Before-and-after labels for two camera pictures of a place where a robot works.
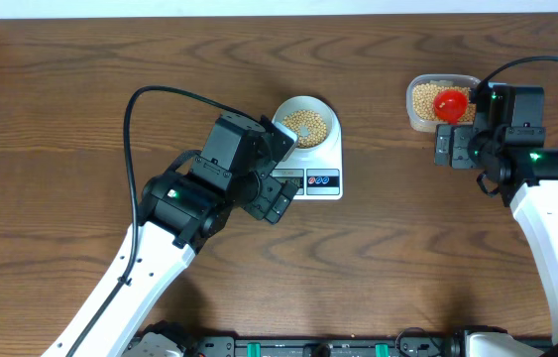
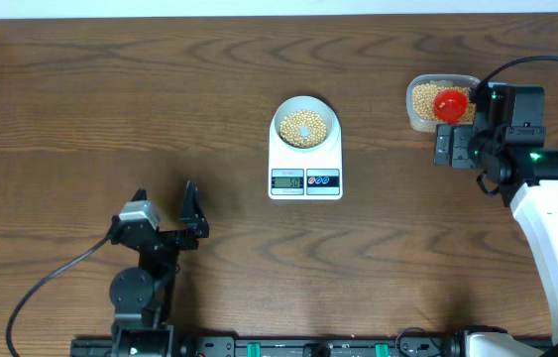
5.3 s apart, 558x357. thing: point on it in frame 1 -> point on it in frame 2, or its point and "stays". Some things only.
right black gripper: (460, 135) stays
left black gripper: (270, 200) -> (192, 222)
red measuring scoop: (450, 105) stays
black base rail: (327, 347) stays
